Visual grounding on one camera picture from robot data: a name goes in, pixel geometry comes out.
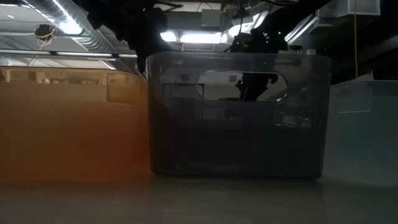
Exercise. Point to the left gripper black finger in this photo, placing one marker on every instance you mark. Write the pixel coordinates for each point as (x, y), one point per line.
(142, 62)

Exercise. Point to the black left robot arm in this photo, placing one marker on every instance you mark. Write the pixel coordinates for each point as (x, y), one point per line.
(124, 12)

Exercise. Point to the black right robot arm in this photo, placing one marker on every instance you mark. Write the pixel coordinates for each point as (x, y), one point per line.
(295, 15)

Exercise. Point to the ceiling light panel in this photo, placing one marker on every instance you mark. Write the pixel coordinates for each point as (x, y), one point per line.
(168, 36)
(200, 38)

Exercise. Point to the small black ceiling fixture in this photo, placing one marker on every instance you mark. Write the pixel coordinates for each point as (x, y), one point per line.
(295, 47)

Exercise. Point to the grey ceiling junction box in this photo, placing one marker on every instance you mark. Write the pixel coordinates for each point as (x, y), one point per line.
(211, 18)

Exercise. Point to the smoke grey plastic bin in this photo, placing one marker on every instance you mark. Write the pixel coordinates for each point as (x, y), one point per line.
(233, 143)

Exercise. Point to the long ceiling light bar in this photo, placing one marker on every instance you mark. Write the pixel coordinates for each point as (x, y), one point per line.
(77, 54)

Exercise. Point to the orange translucent plastic bin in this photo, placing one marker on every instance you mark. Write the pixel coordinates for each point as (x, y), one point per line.
(62, 130)

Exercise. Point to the clear plastic bin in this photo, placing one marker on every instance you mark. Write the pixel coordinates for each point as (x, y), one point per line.
(367, 140)

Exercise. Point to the silver spiral ceiling duct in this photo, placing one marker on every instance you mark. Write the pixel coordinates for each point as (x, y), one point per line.
(77, 31)

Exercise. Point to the rectangular metal ceiling duct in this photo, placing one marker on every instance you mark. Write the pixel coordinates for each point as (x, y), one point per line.
(348, 7)

